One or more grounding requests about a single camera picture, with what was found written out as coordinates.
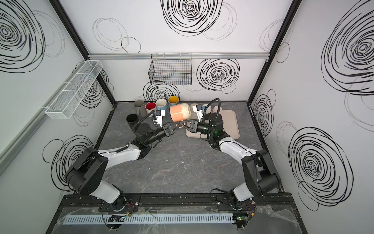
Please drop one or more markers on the black wire basket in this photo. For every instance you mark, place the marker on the black wire basket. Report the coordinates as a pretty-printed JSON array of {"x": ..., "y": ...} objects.
[{"x": 171, "y": 68}]

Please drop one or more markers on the white black mug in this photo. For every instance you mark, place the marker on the white black mug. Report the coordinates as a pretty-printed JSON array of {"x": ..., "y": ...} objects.
[{"x": 207, "y": 108}]

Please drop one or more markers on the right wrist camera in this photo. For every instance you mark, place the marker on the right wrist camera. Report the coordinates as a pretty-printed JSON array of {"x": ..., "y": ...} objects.
[{"x": 199, "y": 113}]

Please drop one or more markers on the cream speckled mug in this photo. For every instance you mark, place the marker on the cream speckled mug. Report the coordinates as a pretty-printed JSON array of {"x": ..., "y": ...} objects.
[{"x": 192, "y": 107}]

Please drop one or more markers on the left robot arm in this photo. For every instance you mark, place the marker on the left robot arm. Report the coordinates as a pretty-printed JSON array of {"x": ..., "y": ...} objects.
[{"x": 86, "y": 173}]

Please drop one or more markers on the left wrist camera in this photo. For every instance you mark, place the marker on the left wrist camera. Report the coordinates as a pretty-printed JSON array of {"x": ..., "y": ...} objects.
[{"x": 158, "y": 118}]

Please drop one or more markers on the beige plastic tray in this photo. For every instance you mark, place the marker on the beige plastic tray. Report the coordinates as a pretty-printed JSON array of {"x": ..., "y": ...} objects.
[{"x": 230, "y": 126}]

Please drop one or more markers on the pink mug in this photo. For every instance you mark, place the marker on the pink mug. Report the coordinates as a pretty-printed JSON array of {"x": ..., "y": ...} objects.
[{"x": 217, "y": 109}]

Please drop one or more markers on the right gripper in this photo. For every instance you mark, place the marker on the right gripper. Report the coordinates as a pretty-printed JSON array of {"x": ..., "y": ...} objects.
[{"x": 191, "y": 126}]

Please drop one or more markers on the grey mug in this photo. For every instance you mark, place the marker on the grey mug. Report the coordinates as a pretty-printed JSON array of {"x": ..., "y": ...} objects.
[{"x": 140, "y": 108}]

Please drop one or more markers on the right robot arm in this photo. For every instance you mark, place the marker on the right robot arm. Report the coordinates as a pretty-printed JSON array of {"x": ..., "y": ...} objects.
[{"x": 260, "y": 173}]

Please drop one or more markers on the blue butterfly mug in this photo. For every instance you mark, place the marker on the blue butterfly mug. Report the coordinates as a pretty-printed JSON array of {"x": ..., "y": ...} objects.
[{"x": 173, "y": 100}]

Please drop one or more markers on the white slotted cable duct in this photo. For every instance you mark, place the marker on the white slotted cable duct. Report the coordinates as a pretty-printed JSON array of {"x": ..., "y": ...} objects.
[{"x": 97, "y": 219}]

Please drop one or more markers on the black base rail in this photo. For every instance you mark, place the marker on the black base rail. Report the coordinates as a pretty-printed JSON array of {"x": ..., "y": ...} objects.
[{"x": 133, "y": 202}]

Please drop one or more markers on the white red mug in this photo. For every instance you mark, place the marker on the white red mug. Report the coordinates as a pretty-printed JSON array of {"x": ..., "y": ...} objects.
[{"x": 150, "y": 106}]

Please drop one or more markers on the cream peach mug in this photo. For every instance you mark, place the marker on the cream peach mug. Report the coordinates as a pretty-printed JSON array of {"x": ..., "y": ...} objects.
[{"x": 180, "y": 112}]

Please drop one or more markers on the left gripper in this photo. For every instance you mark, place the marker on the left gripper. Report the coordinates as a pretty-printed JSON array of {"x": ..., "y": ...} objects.
[{"x": 168, "y": 128}]

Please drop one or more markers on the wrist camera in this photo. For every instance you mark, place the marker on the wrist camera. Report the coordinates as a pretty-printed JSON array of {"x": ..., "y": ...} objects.
[
  {"x": 199, "y": 113},
  {"x": 158, "y": 118}
]

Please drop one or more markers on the light blue mug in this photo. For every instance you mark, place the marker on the light blue mug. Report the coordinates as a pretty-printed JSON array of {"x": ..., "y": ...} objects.
[{"x": 161, "y": 104}]

